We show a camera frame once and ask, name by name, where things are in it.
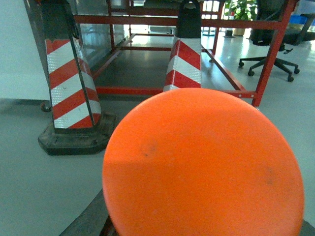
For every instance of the orange cylindrical capacitor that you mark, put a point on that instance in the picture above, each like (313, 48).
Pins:
(200, 162)

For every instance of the right red white bollard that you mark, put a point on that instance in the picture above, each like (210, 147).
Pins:
(184, 67)

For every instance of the red white bollard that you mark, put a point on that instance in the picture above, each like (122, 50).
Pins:
(184, 67)
(79, 126)

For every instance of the left red white bollard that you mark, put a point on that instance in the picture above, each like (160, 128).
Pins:
(79, 126)

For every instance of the potted green plant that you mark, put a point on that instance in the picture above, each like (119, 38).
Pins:
(239, 10)

